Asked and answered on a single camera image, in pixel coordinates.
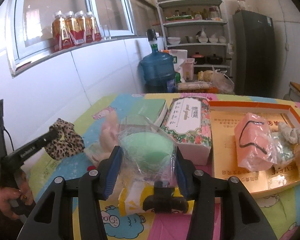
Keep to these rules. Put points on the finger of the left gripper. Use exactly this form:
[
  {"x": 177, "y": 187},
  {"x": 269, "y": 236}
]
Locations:
[{"x": 19, "y": 156}]

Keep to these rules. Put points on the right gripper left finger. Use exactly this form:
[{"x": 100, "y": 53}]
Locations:
[{"x": 52, "y": 216}]

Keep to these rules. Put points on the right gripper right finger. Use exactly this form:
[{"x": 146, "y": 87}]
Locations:
[{"x": 241, "y": 217}]

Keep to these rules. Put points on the leopard print scrunchie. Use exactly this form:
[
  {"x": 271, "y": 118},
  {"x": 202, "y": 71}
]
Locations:
[{"x": 68, "y": 143}]

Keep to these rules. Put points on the pink pouch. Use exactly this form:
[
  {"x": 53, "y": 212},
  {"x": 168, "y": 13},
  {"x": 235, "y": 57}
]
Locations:
[{"x": 255, "y": 147}]

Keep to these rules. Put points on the green white wipes pack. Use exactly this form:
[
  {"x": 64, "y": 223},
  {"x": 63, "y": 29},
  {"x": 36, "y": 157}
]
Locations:
[{"x": 284, "y": 149}]

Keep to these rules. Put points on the yellow cartoon tissue pack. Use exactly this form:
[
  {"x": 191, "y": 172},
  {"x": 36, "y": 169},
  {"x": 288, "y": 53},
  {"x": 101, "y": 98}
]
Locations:
[{"x": 143, "y": 197}]

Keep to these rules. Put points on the floral white scrunchie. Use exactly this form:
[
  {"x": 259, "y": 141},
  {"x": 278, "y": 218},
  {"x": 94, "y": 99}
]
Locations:
[{"x": 292, "y": 135}]

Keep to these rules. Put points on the pink plush bunny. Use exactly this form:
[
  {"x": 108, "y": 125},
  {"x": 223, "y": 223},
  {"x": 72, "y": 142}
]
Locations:
[{"x": 108, "y": 139}]

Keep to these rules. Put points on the green sponge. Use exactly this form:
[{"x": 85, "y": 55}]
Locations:
[{"x": 148, "y": 152}]

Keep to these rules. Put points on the left hand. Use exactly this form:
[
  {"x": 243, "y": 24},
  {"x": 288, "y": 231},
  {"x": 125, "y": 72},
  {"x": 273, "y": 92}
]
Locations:
[{"x": 8, "y": 218}]

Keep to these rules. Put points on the colorful cartoon bedsheet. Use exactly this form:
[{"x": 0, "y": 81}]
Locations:
[{"x": 282, "y": 210}]

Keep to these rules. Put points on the orange gold shallow box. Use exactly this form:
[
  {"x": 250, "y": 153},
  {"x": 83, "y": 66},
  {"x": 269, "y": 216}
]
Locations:
[{"x": 224, "y": 117}]

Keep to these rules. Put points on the floral tissue box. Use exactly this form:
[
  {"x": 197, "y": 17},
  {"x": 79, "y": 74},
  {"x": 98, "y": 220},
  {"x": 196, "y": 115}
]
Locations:
[{"x": 187, "y": 122}]

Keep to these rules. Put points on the orange drink bottle pack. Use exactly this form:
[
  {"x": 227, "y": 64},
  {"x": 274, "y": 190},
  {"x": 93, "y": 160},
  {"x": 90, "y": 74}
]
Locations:
[{"x": 74, "y": 29}]

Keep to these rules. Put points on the plastic bag of food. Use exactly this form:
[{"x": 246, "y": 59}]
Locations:
[{"x": 217, "y": 79}]

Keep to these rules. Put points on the green book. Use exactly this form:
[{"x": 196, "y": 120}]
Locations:
[{"x": 153, "y": 109}]

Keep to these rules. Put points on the pink plastic bin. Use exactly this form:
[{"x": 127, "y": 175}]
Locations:
[{"x": 188, "y": 69}]

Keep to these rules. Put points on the blue water jug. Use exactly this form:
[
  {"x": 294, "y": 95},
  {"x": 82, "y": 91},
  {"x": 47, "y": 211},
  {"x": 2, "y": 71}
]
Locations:
[{"x": 158, "y": 68}]

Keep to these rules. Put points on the white sack with green label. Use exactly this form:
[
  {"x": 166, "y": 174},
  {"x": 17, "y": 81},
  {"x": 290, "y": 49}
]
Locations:
[{"x": 179, "y": 57}]

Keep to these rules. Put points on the black refrigerator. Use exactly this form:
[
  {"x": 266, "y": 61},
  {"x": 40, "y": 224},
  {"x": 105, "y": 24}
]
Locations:
[{"x": 256, "y": 53}]

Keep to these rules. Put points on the metal shelf rack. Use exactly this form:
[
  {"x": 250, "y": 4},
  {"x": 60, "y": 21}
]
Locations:
[{"x": 199, "y": 27}]

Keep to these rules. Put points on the glass jar on fridge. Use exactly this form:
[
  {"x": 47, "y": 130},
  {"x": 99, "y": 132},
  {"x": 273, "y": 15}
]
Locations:
[{"x": 241, "y": 5}]

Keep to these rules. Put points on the sliding window frame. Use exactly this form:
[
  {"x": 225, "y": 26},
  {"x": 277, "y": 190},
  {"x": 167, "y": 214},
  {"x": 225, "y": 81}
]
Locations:
[{"x": 32, "y": 22}]

